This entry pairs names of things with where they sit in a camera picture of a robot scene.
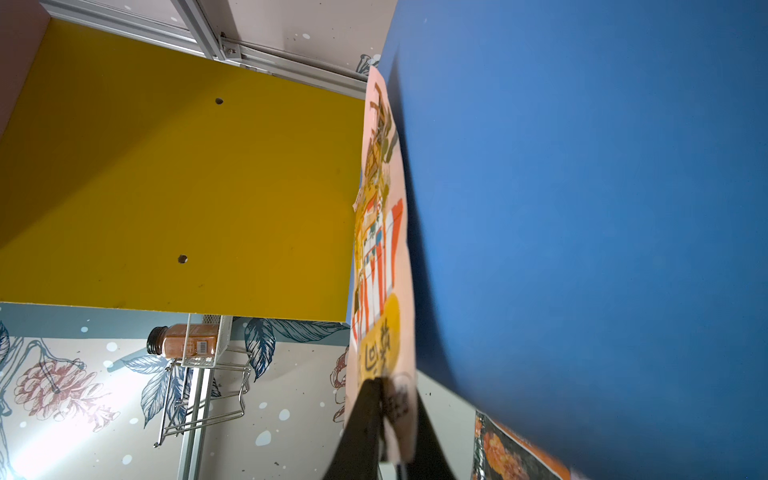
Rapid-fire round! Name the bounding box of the large shop seed bag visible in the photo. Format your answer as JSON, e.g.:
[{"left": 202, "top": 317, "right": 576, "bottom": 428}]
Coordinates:
[{"left": 346, "top": 68, "right": 418, "bottom": 464}]

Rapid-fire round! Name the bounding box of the yellow wooden shelf unit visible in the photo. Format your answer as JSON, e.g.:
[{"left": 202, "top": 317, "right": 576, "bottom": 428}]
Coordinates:
[{"left": 0, "top": 0, "right": 768, "bottom": 480}]

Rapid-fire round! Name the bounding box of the orange spice jar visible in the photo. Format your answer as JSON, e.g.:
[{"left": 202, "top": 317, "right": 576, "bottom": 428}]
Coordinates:
[{"left": 146, "top": 324, "right": 219, "bottom": 360}]

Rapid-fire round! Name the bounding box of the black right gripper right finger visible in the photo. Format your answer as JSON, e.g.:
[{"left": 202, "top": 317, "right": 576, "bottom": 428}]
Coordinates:
[{"left": 398, "top": 389, "right": 455, "bottom": 479}]

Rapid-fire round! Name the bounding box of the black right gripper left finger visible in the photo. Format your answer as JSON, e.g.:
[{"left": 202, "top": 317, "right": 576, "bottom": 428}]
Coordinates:
[{"left": 323, "top": 378, "right": 383, "bottom": 480}]

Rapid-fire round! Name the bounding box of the marigold seed bag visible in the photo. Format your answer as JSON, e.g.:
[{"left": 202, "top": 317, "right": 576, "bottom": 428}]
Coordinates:
[{"left": 471, "top": 410, "right": 575, "bottom": 480}]

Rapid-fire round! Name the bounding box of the white wire spice rack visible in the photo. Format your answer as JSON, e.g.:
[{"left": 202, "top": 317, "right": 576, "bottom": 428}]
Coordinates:
[{"left": 154, "top": 315, "right": 250, "bottom": 448}]

